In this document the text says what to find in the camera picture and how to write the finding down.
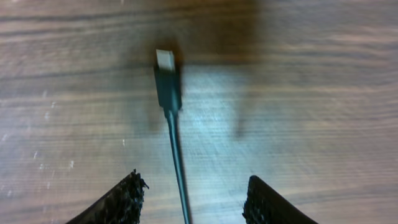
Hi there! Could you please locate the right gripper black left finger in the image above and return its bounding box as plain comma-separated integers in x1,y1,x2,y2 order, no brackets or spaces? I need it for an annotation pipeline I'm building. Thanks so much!
67,170,149,224

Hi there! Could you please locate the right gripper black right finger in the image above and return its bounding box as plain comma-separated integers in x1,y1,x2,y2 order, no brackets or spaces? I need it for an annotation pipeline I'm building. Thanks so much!
242,175,317,224

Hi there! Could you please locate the black USB charging cable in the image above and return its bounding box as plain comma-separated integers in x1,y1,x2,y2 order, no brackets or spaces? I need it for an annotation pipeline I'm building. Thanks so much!
153,48,193,224

